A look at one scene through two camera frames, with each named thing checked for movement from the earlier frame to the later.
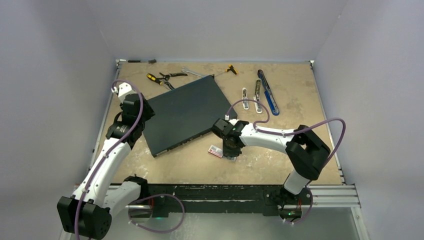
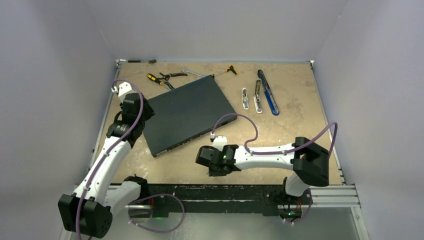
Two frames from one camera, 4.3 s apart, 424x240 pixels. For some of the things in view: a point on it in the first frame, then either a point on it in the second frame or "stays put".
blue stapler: (268, 94) stays put
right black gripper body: (229, 150) -> (214, 171)
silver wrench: (183, 69) stays put
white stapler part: (244, 96) stays put
